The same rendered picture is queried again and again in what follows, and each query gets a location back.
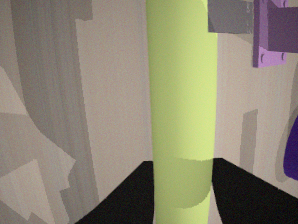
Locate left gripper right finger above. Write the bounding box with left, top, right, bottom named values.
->
left=212, top=158, right=298, bottom=224

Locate purple short tube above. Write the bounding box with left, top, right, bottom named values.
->
left=283, top=116, right=298, bottom=181

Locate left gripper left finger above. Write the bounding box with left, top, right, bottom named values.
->
left=75, top=161, right=154, bottom=224

